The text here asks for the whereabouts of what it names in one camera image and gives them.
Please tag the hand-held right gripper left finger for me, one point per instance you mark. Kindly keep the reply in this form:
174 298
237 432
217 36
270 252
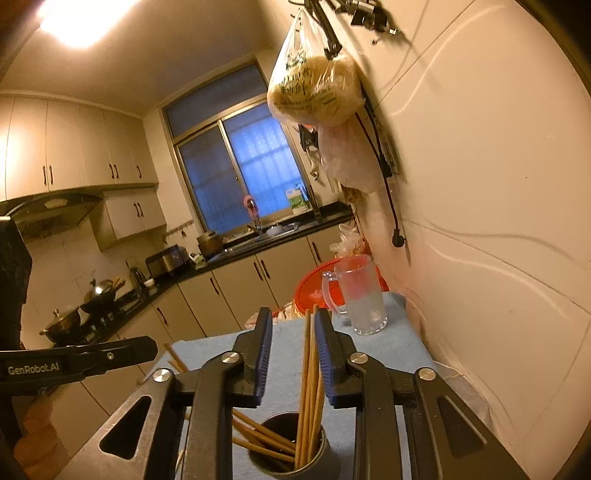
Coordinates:
264 360

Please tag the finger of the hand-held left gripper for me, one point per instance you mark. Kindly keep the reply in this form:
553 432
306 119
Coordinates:
120 350

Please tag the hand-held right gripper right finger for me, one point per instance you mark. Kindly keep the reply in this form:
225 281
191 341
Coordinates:
323 364

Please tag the group of bamboo chopsticks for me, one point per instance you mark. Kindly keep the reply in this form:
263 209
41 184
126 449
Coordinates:
307 401

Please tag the single bamboo chopstick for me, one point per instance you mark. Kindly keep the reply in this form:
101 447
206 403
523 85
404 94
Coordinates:
173 365

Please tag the wooden chopsticks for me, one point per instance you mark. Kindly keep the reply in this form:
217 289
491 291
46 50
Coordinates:
178 359

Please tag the black chopstick holder cup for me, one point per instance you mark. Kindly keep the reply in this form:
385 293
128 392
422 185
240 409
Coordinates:
328 459

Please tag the person's left hand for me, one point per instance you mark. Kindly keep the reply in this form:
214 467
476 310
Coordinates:
41 429

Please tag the black gas stove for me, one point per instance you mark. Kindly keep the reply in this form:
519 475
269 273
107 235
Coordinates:
115 310

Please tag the plastic wrapped food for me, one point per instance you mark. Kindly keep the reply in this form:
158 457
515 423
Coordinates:
281 316

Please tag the steel pot with lid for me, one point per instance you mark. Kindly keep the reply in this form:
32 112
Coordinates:
62 325

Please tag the dark metal wok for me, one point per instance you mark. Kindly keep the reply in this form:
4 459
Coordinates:
99 293

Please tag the blue table cloth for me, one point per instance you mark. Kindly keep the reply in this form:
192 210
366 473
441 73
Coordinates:
392 350

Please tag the dark kettle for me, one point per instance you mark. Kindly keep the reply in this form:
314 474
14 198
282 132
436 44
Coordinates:
137 279

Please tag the red plastic basket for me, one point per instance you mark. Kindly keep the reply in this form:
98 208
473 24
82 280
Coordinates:
309 290

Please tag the clear glass mug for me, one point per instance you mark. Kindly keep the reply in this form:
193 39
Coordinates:
364 300

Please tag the cream kitchen base cabinets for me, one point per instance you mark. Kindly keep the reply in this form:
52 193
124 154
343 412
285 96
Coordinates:
277 277

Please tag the silver countertop appliance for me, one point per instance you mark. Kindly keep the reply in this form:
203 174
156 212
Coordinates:
166 261

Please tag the small green box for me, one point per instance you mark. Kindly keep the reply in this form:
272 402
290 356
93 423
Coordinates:
198 261

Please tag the crumpled clear plastic bag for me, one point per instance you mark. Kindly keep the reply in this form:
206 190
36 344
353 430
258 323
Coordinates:
347 240

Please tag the dark cooking pot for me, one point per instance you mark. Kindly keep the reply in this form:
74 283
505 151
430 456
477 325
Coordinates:
210 243

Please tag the black kitchen countertop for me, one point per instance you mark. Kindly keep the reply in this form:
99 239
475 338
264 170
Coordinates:
323 219

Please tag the pink-tipped sink faucet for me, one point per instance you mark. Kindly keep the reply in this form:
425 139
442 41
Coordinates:
252 205

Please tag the range hood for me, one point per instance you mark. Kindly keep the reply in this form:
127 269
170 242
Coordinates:
51 207

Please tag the tall metal tap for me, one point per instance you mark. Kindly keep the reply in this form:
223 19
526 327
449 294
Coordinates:
316 205

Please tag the green and white bottle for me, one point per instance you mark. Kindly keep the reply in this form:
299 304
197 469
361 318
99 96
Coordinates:
298 201

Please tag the kitchen window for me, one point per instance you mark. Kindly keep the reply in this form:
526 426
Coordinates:
207 184

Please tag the thin clear plastic bag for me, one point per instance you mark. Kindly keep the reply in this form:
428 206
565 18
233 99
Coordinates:
351 157

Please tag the plastic bag of yellow food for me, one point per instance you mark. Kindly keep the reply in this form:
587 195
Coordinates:
314 87

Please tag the ceiling light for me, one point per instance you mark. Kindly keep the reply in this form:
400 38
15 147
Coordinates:
83 18

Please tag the black metal clamp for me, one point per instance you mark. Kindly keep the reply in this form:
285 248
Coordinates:
364 11

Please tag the small cream wall cabinet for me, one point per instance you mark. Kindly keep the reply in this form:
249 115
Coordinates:
129 217

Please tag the cream upper wall cabinets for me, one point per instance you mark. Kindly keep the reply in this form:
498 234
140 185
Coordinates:
69 147

